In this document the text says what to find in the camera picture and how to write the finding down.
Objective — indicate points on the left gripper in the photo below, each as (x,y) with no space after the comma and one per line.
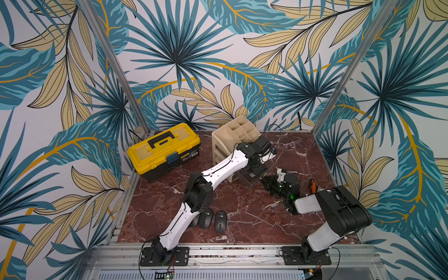
(259,170)

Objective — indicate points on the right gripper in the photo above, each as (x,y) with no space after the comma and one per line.
(275,182)

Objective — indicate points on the clear bottom drawer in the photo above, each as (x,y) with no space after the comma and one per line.
(249,179)

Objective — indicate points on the beige drawer organizer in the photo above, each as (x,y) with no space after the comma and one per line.
(231,150)

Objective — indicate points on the black Lecoo mouse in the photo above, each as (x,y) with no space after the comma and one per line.
(195,221)
(205,218)
(221,221)

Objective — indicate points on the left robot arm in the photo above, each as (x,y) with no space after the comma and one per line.
(199,191)

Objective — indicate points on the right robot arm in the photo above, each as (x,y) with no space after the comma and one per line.
(344,215)

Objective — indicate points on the yellow black toolbox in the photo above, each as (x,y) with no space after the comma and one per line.
(152,158)

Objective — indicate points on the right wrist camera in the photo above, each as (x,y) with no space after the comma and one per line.
(281,173)

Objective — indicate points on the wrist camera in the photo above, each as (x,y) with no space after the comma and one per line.
(271,153)
(281,173)

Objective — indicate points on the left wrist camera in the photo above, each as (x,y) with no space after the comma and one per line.
(271,153)

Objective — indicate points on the orange handled tool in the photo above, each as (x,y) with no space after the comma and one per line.
(313,186)

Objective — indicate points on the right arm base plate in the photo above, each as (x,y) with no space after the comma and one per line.
(304,256)

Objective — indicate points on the right corner aluminium post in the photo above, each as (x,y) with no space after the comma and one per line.
(364,46)

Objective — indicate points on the corner aluminium post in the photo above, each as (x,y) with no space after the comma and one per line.
(364,46)
(94,21)

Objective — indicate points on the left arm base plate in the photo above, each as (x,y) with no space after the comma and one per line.
(151,257)

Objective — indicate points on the aluminium front rail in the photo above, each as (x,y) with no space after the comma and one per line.
(125,261)

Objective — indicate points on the left corner aluminium post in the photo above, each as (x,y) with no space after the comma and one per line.
(94,21)

